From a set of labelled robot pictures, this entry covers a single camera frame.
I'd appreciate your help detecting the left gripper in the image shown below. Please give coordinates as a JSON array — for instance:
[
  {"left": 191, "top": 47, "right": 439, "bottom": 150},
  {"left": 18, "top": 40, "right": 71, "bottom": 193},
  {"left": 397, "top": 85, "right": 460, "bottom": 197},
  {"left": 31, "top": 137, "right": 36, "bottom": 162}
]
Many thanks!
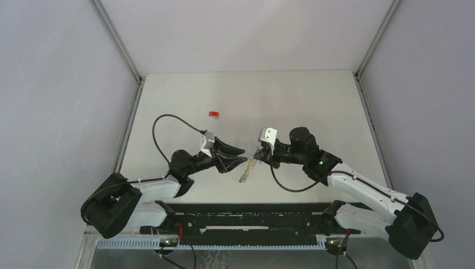
[{"left": 184, "top": 136, "right": 246, "bottom": 176}]

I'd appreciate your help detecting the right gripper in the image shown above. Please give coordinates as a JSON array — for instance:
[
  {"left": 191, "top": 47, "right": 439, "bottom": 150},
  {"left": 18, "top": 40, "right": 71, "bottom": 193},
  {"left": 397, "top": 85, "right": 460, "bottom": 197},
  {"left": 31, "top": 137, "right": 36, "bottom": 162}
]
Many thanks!
[{"left": 254, "top": 141, "right": 306, "bottom": 170}]

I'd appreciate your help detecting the keyring bunch with coloured tags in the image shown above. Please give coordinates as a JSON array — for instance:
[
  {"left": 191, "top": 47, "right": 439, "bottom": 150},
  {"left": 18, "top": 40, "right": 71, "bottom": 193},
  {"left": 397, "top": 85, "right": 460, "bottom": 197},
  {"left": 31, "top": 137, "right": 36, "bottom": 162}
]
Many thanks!
[{"left": 239, "top": 154, "right": 258, "bottom": 183}]

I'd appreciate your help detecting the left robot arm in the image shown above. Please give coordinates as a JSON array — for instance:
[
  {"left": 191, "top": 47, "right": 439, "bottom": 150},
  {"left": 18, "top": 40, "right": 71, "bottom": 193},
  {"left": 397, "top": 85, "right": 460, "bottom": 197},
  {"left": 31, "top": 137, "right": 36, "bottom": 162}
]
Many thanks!
[{"left": 80, "top": 137, "right": 247, "bottom": 239}]

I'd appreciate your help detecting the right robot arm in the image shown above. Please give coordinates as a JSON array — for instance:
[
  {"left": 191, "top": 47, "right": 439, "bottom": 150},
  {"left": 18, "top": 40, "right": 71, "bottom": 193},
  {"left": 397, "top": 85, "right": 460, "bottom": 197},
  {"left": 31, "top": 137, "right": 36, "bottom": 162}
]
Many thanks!
[{"left": 254, "top": 127, "right": 445, "bottom": 260}]

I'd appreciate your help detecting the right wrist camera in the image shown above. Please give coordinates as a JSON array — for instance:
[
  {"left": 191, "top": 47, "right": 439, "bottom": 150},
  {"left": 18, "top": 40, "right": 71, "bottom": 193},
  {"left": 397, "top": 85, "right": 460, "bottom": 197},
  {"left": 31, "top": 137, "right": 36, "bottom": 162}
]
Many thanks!
[{"left": 258, "top": 127, "right": 277, "bottom": 151}]

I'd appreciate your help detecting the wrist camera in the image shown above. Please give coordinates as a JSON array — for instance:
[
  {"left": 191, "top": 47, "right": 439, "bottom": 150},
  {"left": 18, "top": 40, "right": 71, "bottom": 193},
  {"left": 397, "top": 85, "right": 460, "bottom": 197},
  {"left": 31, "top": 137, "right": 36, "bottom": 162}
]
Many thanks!
[
  {"left": 201, "top": 131, "right": 215, "bottom": 157},
  {"left": 258, "top": 127, "right": 277, "bottom": 151}
]

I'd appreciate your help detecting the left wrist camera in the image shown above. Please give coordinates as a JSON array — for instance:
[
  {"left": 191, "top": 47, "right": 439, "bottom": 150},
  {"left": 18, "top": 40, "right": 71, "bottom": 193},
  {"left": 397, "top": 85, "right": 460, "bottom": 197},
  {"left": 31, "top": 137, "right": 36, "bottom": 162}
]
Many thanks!
[{"left": 201, "top": 131, "right": 215, "bottom": 157}]

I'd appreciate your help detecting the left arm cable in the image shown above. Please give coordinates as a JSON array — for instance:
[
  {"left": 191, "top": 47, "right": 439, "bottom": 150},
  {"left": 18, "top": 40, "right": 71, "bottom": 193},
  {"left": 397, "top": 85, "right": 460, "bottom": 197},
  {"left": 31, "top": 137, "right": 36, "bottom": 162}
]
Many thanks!
[{"left": 80, "top": 114, "right": 208, "bottom": 225}]

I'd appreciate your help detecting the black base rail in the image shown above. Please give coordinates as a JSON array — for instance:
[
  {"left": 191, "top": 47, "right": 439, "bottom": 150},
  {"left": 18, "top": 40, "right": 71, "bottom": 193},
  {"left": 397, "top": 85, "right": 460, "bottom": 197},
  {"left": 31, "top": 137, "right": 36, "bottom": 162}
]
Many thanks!
[{"left": 139, "top": 202, "right": 347, "bottom": 247}]

